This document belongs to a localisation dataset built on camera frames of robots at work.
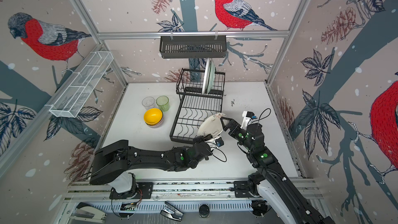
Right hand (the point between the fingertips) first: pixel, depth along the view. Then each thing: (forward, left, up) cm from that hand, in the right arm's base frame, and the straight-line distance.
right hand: (223, 123), depth 75 cm
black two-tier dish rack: (+24, +17, -16) cm, 34 cm away
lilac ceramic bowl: (+5, +38, -12) cm, 40 cm away
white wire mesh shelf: (+4, +74, +13) cm, 75 cm away
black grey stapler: (-38, +62, -18) cm, 75 cm away
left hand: (-4, +6, -6) cm, 10 cm away
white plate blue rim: (+16, +9, +14) cm, 23 cm away
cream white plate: (+5, +5, -12) cm, 14 cm away
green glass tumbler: (+22, +39, -12) cm, 46 cm away
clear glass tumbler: (+23, +50, -15) cm, 57 cm away
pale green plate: (+18, +6, +11) cm, 22 cm away
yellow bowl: (+11, +43, -12) cm, 46 cm away
